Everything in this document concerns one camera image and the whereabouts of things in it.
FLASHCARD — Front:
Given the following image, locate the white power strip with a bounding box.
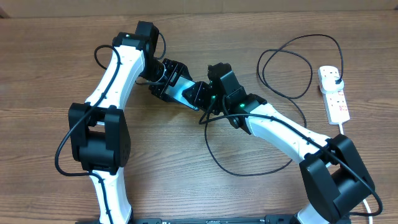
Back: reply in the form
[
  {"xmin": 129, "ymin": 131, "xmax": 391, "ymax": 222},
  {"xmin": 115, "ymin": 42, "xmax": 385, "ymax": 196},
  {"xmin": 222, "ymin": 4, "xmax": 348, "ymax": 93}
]
[{"xmin": 317, "ymin": 65, "xmax": 350, "ymax": 124}]

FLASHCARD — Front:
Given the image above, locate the white charger plug adapter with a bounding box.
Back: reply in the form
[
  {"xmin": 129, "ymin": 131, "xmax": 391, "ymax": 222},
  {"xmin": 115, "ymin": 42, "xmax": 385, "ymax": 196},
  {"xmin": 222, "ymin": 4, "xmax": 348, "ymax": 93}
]
[{"xmin": 320, "ymin": 77, "xmax": 345, "ymax": 94}]

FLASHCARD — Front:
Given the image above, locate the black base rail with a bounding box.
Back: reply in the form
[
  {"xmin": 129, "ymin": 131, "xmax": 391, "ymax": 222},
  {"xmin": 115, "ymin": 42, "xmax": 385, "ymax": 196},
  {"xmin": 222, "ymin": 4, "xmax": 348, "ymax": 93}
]
[{"xmin": 76, "ymin": 213, "xmax": 352, "ymax": 224}]

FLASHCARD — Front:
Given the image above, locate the black USB charger cable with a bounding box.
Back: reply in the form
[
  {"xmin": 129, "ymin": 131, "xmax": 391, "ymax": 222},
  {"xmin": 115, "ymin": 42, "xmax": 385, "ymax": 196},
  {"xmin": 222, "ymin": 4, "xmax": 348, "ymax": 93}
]
[{"xmin": 198, "ymin": 34, "xmax": 345, "ymax": 177}]

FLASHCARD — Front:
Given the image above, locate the black Galaxy smartphone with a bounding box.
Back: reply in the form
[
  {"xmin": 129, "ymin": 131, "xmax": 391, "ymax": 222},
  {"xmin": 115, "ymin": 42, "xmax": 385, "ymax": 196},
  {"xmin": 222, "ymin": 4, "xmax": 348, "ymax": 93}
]
[{"xmin": 165, "ymin": 77, "xmax": 199, "ymax": 111}]

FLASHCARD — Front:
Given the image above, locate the white power strip cord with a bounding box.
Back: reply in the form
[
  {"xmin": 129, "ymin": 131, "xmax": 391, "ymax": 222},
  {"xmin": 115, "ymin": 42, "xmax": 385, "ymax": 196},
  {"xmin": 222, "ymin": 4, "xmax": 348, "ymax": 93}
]
[{"xmin": 338, "ymin": 123, "xmax": 373, "ymax": 224}]

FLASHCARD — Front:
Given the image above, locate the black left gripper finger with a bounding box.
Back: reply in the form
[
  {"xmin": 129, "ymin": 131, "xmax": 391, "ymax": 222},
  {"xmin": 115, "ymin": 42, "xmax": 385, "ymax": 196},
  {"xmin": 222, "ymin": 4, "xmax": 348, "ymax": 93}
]
[
  {"xmin": 167, "ymin": 60, "xmax": 193, "ymax": 82},
  {"xmin": 149, "ymin": 85, "xmax": 177, "ymax": 103}
]

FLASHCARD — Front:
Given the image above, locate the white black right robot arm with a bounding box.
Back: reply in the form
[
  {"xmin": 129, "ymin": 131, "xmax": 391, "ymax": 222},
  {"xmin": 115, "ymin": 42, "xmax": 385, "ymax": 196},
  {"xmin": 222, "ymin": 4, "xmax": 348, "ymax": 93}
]
[{"xmin": 182, "ymin": 63, "xmax": 376, "ymax": 223}]

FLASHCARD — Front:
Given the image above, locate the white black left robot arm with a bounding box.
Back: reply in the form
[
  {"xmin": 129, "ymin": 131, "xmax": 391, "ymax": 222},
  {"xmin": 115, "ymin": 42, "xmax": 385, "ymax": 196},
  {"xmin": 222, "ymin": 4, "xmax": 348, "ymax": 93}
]
[{"xmin": 65, "ymin": 21, "xmax": 194, "ymax": 223}]

